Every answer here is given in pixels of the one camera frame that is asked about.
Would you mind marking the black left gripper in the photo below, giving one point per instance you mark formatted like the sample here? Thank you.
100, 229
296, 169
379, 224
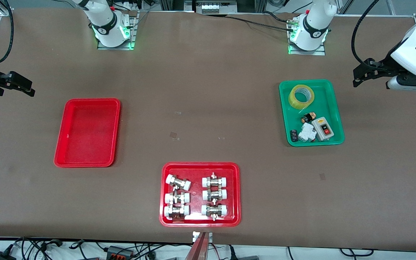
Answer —
384, 65

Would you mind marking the yellow tape roll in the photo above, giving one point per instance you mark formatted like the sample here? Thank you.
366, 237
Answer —
294, 102

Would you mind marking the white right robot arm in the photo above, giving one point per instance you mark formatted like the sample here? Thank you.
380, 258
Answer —
105, 21

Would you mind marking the green plastic tray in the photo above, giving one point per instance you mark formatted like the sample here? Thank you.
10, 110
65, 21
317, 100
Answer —
325, 97

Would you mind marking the red plastic tray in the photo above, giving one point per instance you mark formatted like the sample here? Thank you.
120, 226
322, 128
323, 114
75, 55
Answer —
85, 133
196, 180

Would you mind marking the brown tape patch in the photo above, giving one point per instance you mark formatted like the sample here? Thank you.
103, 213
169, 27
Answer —
173, 135

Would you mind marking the small copper coil component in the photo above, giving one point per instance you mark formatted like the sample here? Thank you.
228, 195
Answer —
307, 118

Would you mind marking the white plastic connector block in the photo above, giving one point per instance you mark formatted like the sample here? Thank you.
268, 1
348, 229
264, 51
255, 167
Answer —
306, 133

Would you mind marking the small black ribbed component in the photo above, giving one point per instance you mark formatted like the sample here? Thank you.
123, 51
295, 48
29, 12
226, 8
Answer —
294, 135

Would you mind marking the white terminal block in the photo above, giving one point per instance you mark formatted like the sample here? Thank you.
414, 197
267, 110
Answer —
213, 8

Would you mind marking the black power adapter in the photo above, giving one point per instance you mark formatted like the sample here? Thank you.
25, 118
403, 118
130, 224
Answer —
2, 256

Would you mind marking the white-capped metal pipe fitting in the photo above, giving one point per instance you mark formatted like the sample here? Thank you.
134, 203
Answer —
176, 211
179, 198
214, 195
214, 182
178, 182
214, 210

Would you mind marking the grey box with orange clips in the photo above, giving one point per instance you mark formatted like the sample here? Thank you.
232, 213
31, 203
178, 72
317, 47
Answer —
116, 250

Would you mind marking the red metal bar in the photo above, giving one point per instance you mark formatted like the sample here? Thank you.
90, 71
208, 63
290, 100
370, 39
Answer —
199, 251

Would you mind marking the aluminium arm base plate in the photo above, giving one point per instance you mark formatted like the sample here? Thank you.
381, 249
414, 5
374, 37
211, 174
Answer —
133, 39
321, 52

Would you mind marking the grey push-button switch box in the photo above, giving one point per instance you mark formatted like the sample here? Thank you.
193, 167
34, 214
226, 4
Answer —
323, 129

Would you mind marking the aluminium frame structure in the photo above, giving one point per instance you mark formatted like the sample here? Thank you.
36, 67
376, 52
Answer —
172, 4

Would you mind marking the small silver metal bracket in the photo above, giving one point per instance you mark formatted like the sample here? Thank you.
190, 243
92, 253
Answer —
195, 237

